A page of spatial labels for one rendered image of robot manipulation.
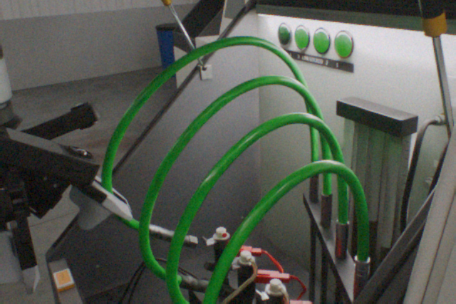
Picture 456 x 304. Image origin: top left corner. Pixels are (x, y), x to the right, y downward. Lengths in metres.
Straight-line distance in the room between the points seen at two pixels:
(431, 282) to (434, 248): 0.03
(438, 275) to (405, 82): 0.37
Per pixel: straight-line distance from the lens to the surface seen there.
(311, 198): 0.86
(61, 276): 0.98
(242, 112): 1.09
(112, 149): 0.63
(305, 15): 0.87
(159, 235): 0.71
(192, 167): 1.06
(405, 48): 0.75
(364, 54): 0.81
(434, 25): 0.44
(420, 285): 0.48
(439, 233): 0.46
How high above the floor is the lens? 1.51
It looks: 20 degrees down
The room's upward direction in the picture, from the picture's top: 2 degrees counter-clockwise
